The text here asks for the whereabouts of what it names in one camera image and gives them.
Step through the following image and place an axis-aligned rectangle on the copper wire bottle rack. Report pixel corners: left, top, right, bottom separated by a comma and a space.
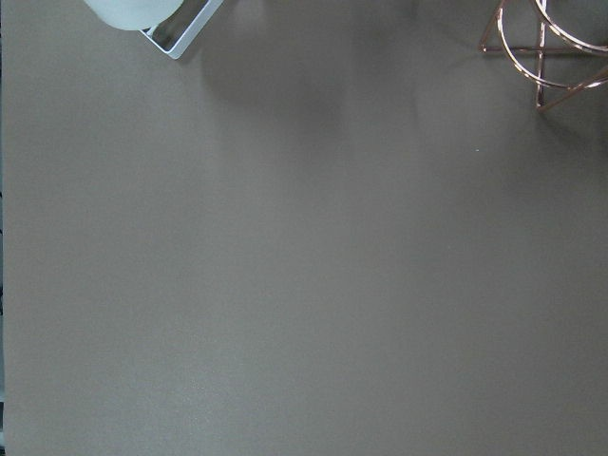
477, 1, 607, 113

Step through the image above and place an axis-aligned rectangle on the white cup rack wooden handle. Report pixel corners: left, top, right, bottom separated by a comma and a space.
141, 0, 224, 60

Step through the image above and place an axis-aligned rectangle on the white cup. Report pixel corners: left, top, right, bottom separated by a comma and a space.
85, 0, 183, 30

